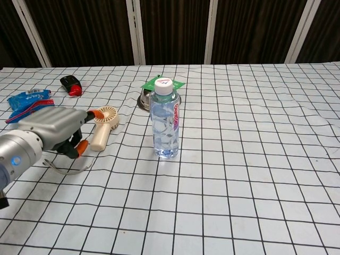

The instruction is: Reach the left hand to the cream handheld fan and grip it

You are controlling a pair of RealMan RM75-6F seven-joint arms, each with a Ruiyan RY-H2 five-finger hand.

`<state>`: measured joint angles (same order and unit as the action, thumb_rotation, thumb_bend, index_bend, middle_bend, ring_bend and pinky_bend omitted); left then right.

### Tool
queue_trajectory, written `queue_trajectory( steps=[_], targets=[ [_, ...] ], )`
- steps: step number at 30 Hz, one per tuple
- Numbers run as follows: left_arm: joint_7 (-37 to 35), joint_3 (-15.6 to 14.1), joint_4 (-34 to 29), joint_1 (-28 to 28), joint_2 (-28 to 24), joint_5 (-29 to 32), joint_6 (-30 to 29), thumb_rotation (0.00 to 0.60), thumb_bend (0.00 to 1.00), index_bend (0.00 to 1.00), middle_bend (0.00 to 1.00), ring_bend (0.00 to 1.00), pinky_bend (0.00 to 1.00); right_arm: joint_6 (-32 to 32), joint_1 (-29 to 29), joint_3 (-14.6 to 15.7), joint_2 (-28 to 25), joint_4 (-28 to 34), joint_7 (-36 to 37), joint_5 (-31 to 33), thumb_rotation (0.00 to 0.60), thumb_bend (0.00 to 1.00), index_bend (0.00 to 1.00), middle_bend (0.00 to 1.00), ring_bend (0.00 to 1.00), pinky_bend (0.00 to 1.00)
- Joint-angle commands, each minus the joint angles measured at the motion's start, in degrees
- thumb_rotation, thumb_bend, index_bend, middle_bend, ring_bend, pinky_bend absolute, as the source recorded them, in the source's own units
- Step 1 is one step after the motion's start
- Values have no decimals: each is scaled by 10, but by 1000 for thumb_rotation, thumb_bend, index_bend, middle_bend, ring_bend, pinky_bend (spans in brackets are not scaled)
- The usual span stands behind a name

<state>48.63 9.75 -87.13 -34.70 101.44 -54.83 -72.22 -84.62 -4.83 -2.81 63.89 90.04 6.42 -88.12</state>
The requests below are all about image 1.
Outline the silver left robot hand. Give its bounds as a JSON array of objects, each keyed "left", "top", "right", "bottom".
[{"left": 17, "top": 106, "right": 106, "bottom": 160}]

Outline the blue snack bag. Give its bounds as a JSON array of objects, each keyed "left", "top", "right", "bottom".
[{"left": 5, "top": 89, "right": 55, "bottom": 124}]

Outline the black and red bottle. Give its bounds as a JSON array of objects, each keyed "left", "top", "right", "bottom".
[{"left": 59, "top": 75, "right": 82, "bottom": 97}]

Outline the stainless steel bowl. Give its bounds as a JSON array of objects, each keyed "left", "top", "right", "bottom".
[{"left": 137, "top": 88, "right": 183, "bottom": 110}]

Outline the green packet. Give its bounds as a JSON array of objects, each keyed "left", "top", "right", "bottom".
[{"left": 140, "top": 75, "right": 185, "bottom": 91}]

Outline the clear plastic water bottle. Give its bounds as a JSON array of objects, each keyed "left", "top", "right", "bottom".
[{"left": 149, "top": 77, "right": 181, "bottom": 159}]

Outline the white grid-pattern tablecloth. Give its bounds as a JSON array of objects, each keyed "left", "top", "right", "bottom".
[{"left": 0, "top": 62, "right": 340, "bottom": 255}]

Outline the thin grey cable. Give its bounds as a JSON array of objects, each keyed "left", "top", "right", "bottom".
[{"left": 42, "top": 156, "right": 94, "bottom": 176}]

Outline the white screen frame post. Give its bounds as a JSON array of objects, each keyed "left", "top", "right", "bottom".
[
  {"left": 125, "top": 0, "right": 147, "bottom": 65},
  {"left": 204, "top": 0, "right": 220, "bottom": 65},
  {"left": 11, "top": 0, "right": 52, "bottom": 68},
  {"left": 285, "top": 0, "right": 316, "bottom": 64}
]

